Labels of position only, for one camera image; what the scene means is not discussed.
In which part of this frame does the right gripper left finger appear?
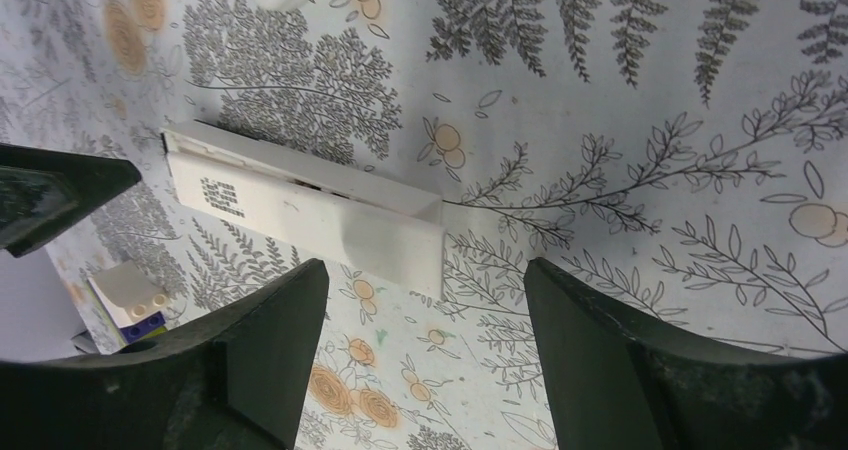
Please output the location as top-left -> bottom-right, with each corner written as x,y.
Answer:
1,259 -> 329,449

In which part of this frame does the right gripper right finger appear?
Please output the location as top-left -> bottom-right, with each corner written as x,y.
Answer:
523,258 -> 847,449

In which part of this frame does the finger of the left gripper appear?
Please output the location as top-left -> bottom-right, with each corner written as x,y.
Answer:
1,143 -> 142,258

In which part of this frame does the white rectangular stick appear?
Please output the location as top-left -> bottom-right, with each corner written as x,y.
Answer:
167,153 -> 444,299

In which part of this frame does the purple green block stack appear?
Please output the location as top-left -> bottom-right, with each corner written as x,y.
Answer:
69,261 -> 171,355

